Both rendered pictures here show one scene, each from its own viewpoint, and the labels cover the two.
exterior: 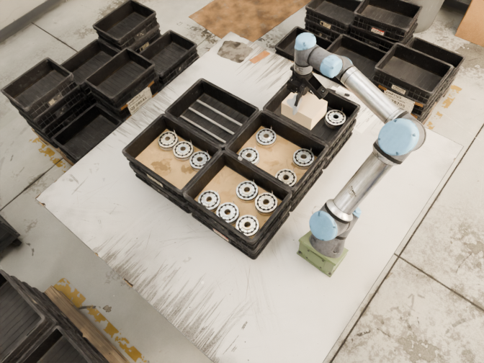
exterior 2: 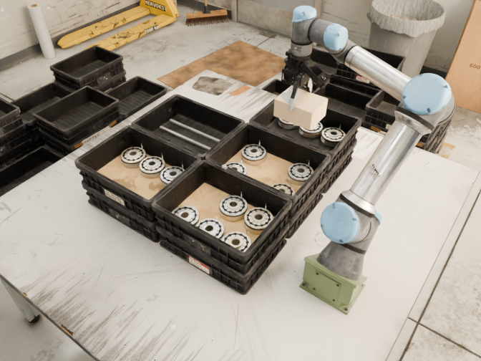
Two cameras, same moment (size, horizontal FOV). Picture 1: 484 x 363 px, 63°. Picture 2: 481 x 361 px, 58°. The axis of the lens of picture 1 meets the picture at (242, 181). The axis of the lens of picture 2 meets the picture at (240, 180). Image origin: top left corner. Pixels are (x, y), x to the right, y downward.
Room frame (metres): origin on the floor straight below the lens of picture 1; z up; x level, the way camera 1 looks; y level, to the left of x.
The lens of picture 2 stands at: (-0.21, 0.14, 2.00)
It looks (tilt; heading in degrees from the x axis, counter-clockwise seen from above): 42 degrees down; 351
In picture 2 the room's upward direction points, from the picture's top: straight up
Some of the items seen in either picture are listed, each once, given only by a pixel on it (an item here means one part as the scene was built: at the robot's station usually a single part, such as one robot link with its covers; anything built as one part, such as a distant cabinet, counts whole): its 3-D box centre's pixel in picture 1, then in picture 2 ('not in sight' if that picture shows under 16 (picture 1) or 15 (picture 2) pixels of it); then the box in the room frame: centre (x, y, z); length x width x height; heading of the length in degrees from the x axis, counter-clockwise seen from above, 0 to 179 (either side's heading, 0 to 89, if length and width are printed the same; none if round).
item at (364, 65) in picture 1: (351, 73); (338, 122); (2.08, -0.90, 0.31); 0.40 x 0.30 x 0.34; 44
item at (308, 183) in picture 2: (276, 148); (268, 159); (1.07, -0.18, 0.92); 0.40 x 0.30 x 0.02; 46
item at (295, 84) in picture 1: (300, 79); (297, 68); (1.17, -0.30, 1.24); 0.09 x 0.08 x 0.12; 44
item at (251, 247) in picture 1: (238, 199); (222, 214); (0.85, 0.03, 0.87); 0.40 x 0.30 x 0.11; 46
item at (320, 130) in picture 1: (310, 115); (303, 132); (1.28, -0.39, 0.87); 0.40 x 0.30 x 0.11; 46
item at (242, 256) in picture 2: (237, 194); (222, 204); (0.85, 0.03, 0.92); 0.40 x 0.30 x 0.02; 46
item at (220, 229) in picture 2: (227, 212); (209, 229); (0.80, 0.08, 0.86); 0.10 x 0.10 x 0.01
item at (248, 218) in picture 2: (266, 202); (258, 218); (0.82, -0.10, 0.86); 0.10 x 0.10 x 0.01
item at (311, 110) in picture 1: (303, 107); (300, 107); (1.15, -0.32, 1.08); 0.16 x 0.12 x 0.07; 44
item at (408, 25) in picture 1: (380, 36); (365, 88); (2.36, -1.19, 0.37); 0.42 x 0.34 x 0.46; 44
